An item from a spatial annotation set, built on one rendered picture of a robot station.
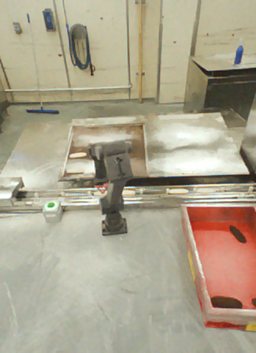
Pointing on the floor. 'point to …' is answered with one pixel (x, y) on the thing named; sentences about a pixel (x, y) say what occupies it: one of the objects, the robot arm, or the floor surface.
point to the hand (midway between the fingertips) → (102, 188)
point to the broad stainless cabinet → (222, 82)
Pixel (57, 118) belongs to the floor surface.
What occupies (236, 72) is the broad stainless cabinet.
